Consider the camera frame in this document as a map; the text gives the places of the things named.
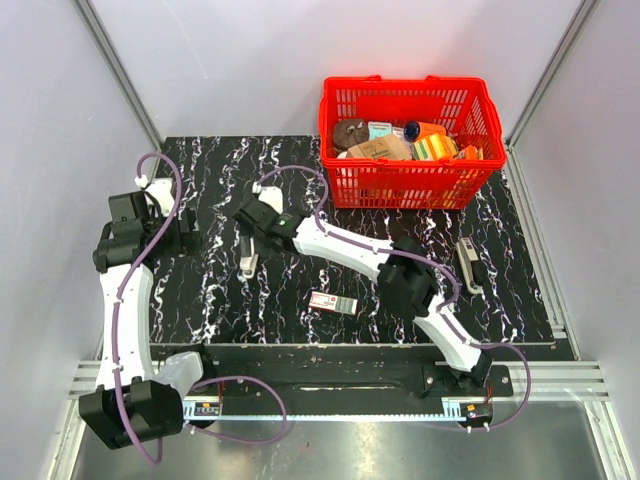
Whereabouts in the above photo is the small white stapler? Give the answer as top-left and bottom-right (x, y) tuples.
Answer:
(239, 234), (259, 280)

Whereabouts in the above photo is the large beige stapler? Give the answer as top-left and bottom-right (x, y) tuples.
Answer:
(456, 237), (487, 295)

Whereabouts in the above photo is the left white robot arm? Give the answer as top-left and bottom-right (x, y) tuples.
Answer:
(79, 186), (217, 450)

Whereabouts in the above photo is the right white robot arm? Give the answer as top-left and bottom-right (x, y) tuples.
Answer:
(234, 196), (492, 396)

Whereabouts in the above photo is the red white staple box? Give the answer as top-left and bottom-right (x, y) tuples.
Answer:
(309, 292), (358, 315)

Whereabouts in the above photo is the brown round item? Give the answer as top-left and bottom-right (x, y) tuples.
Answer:
(332, 118), (370, 151)

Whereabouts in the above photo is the brown cardboard packet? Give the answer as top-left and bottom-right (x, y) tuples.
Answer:
(346, 134), (413, 160)

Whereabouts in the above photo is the teal white box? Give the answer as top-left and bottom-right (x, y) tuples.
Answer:
(368, 121), (393, 140)

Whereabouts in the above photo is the orange bottle blue cap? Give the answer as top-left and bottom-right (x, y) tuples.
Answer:
(403, 121), (447, 142)

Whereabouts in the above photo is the yellow green striped box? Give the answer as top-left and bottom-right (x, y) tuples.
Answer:
(412, 134), (458, 161)

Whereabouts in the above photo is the orange small packet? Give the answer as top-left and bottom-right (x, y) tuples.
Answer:
(454, 145), (484, 160)

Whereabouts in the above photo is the red plastic basket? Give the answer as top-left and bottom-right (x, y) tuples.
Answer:
(318, 75), (506, 210)

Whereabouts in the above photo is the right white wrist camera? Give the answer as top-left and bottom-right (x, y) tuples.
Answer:
(252, 183), (283, 214)

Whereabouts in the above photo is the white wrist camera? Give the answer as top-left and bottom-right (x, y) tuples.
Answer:
(134, 175), (175, 216)
(252, 183), (283, 214)

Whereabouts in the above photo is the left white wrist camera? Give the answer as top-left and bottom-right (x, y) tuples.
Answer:
(134, 175), (175, 216)

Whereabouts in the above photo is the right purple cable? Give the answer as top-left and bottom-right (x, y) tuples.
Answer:
(253, 164), (532, 432)

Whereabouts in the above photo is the purple cable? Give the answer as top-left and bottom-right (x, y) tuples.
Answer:
(112, 152), (288, 466)
(253, 164), (532, 432)

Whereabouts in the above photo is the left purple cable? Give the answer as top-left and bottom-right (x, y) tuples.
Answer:
(112, 152), (288, 466)

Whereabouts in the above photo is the black mounting base plate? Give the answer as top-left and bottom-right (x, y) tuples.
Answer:
(151, 344), (514, 398)

